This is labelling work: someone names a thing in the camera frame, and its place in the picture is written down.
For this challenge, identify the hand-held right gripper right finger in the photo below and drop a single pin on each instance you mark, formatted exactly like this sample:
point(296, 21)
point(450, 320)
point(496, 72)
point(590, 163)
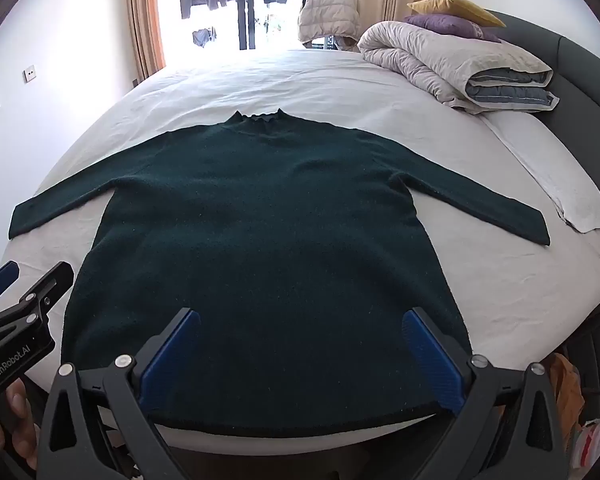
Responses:
point(430, 365)

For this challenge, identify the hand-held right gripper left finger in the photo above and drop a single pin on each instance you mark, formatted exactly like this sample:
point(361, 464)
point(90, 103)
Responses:
point(172, 360)

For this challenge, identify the dark green towel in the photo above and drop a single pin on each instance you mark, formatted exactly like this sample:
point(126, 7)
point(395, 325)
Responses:
point(260, 240)

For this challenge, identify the person's left hand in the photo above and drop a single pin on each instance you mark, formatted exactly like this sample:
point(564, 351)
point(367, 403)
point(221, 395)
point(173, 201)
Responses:
point(10, 410)

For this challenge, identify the orange bag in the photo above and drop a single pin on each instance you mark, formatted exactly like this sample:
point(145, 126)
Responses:
point(567, 390)

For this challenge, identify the black chair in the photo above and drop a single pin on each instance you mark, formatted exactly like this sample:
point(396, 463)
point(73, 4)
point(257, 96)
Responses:
point(595, 360)

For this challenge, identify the red and white packet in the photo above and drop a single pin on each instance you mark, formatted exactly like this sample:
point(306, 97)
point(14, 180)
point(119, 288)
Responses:
point(597, 442)

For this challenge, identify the white flat pillow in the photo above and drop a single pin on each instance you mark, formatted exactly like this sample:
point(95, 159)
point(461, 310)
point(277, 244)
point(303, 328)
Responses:
point(555, 170)

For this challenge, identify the small dark hanging garment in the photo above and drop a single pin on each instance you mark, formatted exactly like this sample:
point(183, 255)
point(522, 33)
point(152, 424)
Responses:
point(203, 36)

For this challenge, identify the grey bed with white sheet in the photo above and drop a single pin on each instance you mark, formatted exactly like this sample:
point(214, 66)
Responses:
point(330, 90)

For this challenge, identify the folded beige duvet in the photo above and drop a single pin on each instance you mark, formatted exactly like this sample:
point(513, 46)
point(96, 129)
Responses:
point(430, 60)

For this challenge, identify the glass balcony door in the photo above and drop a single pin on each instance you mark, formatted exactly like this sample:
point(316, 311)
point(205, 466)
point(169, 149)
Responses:
point(245, 35)

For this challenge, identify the purple pillow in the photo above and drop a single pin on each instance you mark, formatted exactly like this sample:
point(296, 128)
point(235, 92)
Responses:
point(445, 25)

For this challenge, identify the yellow pillow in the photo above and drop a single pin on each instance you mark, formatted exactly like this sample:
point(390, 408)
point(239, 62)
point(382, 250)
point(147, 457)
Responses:
point(455, 9)

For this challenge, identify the beige puffer jacket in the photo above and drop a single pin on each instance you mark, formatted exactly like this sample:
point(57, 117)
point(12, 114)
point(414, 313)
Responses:
point(327, 15)

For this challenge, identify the white wall socket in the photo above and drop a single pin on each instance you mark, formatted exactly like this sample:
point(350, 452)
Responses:
point(30, 74)

